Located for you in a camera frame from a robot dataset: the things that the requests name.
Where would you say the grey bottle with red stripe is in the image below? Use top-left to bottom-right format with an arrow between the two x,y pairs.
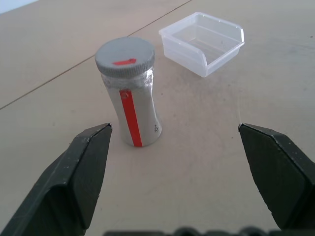
101,68 -> 163,148

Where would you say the grey ribbed plastic jar lid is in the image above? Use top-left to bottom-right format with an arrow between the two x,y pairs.
94,37 -> 156,77

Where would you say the clear plastic bin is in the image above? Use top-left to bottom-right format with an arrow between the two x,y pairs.
158,11 -> 246,78

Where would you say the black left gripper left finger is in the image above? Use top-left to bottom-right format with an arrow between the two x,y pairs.
0,122 -> 113,236

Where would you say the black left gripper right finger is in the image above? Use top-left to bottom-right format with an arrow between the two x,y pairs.
237,122 -> 315,231

